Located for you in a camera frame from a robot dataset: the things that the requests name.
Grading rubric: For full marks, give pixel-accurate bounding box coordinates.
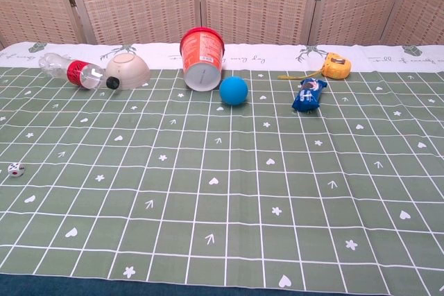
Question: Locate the blue cookie snack packet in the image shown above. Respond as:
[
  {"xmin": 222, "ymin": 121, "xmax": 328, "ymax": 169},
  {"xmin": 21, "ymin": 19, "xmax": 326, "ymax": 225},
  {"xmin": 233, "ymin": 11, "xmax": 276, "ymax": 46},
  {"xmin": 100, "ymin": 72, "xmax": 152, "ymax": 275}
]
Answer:
[{"xmin": 291, "ymin": 78, "xmax": 329, "ymax": 113}]

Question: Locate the beige plastic bowl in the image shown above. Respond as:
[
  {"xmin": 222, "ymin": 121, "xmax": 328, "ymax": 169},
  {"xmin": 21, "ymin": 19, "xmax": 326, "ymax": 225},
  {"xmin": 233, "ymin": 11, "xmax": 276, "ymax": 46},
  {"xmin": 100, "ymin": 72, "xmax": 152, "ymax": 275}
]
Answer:
[{"xmin": 105, "ymin": 52, "xmax": 151, "ymax": 90}]

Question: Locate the blue rubber ball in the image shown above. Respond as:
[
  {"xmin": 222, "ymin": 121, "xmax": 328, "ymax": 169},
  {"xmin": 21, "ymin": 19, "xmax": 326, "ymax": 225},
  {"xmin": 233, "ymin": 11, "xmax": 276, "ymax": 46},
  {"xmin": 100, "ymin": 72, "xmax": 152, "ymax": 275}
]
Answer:
[{"xmin": 219, "ymin": 76, "xmax": 249, "ymax": 106}]

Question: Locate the woven bamboo folding screen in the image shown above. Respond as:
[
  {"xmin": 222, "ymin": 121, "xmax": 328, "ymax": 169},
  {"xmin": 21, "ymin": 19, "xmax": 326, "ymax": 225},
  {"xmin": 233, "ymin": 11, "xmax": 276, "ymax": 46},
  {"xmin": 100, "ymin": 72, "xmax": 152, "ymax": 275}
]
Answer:
[{"xmin": 0, "ymin": 0, "xmax": 444, "ymax": 49}]

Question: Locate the clear plastic bottle red label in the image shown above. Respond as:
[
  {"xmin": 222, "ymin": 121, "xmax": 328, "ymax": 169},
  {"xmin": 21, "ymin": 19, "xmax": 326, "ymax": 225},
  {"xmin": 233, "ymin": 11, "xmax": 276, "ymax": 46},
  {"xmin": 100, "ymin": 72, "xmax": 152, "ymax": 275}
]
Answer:
[{"xmin": 38, "ymin": 52, "xmax": 120, "ymax": 89}]

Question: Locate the small white die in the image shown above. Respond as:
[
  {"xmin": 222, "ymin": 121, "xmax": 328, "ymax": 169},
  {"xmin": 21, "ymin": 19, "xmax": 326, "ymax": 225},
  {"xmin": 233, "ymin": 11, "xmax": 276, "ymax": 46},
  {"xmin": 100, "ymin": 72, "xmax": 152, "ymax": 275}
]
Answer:
[{"xmin": 7, "ymin": 162, "xmax": 26, "ymax": 178}]

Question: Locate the yellow tape measure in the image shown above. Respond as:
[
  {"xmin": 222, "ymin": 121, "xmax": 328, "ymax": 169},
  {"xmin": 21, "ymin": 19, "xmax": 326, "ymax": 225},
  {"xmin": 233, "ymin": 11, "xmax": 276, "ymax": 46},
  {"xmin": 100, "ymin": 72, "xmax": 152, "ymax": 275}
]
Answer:
[{"xmin": 277, "ymin": 52, "xmax": 352, "ymax": 80}]

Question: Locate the red instant noodle cup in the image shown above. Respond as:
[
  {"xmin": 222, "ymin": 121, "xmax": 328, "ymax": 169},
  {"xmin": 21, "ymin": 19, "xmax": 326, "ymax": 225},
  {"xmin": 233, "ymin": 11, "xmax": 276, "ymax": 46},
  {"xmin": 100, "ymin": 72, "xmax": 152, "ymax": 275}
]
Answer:
[{"xmin": 179, "ymin": 26, "xmax": 226, "ymax": 93}]

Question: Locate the green grid tablecloth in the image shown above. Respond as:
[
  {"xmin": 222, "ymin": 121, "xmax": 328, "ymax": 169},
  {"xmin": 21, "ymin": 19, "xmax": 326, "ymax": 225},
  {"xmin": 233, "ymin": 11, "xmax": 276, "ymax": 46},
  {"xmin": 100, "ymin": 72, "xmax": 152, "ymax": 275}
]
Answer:
[{"xmin": 0, "ymin": 42, "xmax": 444, "ymax": 293}]

